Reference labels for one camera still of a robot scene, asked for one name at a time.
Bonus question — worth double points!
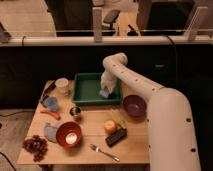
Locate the white paper cup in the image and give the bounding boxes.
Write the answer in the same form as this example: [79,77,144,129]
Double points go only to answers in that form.
[55,78,69,96]

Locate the metal can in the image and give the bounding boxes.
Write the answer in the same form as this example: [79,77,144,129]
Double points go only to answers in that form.
[70,106,82,121]

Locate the orange fruit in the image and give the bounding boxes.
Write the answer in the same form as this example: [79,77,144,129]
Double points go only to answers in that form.
[104,120,117,135]

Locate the dark spatula tool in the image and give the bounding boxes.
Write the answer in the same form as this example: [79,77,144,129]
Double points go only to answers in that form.
[40,80,56,102]

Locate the purple bowl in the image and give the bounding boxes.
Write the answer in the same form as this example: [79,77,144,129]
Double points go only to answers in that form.
[123,95,146,117]

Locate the green plastic tray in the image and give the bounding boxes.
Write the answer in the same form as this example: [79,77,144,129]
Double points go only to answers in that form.
[72,73,123,106]

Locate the black rectangular block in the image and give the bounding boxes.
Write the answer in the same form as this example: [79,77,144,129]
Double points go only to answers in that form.
[105,128,127,147]

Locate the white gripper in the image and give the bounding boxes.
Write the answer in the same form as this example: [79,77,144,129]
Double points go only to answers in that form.
[101,71,117,93]

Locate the bunch of dark grapes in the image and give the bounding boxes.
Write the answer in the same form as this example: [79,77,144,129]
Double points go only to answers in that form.
[22,135,48,162]

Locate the white horizontal rail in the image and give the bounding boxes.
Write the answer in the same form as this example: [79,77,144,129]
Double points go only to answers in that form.
[0,35,213,47]

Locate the silver fork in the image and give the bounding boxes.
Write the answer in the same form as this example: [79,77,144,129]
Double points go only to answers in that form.
[90,144,120,162]

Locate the orange carrot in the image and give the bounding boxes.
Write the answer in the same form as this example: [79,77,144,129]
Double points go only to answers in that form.
[40,109,61,120]

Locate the grey blue cloth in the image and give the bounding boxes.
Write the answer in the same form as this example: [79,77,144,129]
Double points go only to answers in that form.
[44,122,62,143]

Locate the yellow fries bundle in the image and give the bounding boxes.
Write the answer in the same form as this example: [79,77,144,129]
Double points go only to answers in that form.
[110,109,126,129]

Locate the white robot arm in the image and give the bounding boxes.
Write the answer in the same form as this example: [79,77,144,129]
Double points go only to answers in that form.
[101,53,202,171]

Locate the blue plush toy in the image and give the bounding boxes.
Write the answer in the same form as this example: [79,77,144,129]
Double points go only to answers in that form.
[43,97,59,112]

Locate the orange bowl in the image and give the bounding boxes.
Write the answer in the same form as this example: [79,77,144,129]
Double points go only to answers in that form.
[56,121,82,148]

